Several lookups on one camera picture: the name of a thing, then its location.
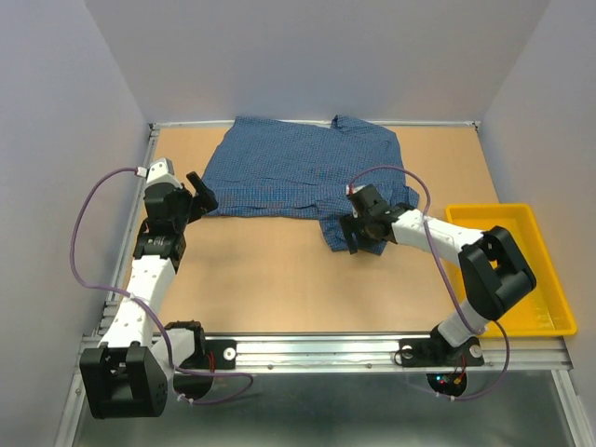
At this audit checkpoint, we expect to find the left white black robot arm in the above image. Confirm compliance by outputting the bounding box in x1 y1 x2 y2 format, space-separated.
79 168 218 419

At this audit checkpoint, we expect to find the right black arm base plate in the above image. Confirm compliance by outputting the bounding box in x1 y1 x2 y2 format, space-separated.
393 337 484 369

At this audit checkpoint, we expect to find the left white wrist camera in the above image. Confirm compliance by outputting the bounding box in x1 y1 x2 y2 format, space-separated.
135 157 180 188

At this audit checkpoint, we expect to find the aluminium front rail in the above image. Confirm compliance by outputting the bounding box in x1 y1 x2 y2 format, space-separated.
206 332 573 374

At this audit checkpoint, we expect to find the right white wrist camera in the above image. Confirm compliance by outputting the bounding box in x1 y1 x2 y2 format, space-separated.
345 184 366 198

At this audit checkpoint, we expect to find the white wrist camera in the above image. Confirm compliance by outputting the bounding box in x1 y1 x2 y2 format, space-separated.
345 184 366 198
135 157 180 188

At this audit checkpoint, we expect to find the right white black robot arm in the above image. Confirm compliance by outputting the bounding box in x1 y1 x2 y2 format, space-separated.
340 184 536 363

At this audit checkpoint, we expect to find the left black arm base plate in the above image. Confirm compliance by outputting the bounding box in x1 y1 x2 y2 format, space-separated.
178 339 237 371

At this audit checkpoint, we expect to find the blue plaid long sleeve shirt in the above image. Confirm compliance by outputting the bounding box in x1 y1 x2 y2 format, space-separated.
203 115 419 251

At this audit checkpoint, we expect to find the yellow plastic tray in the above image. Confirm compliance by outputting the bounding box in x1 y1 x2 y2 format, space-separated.
445 203 577 338

